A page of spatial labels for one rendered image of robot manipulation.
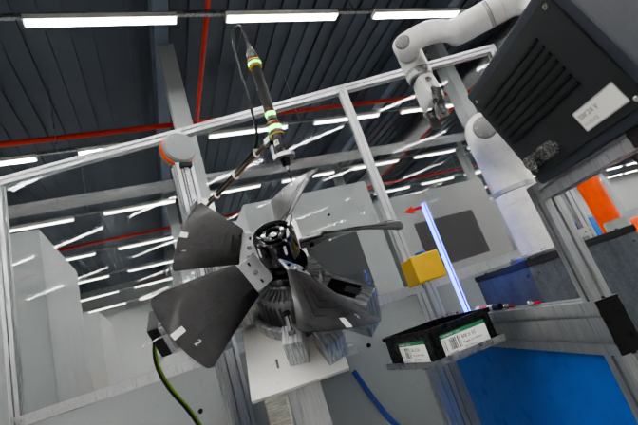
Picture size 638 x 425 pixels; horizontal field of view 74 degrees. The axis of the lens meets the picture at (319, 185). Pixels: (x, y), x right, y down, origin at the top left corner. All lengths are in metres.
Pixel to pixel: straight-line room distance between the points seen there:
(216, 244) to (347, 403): 0.93
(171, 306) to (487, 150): 0.92
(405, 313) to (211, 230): 0.98
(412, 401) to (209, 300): 1.10
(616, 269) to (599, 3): 0.78
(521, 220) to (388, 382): 0.96
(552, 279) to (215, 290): 0.81
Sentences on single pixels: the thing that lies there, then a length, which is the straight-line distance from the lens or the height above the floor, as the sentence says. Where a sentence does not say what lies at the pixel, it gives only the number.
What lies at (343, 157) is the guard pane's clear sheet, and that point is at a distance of 2.08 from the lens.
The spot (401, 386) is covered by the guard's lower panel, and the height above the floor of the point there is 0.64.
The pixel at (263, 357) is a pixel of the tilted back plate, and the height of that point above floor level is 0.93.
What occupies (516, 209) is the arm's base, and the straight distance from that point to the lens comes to 1.28.
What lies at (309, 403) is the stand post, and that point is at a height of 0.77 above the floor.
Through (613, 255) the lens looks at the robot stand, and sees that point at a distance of 1.24.
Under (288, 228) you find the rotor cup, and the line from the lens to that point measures 1.19.
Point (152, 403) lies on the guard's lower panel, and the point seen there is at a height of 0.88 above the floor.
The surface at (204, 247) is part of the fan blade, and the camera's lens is 1.34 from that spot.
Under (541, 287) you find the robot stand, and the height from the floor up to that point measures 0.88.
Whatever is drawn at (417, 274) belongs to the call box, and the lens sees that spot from 1.47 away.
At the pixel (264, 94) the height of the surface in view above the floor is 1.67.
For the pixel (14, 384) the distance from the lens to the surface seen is 2.25.
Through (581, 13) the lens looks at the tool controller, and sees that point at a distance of 0.57.
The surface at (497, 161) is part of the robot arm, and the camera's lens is 1.28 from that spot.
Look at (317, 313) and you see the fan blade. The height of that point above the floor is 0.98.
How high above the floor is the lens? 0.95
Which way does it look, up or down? 18 degrees up
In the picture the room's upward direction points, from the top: 19 degrees counter-clockwise
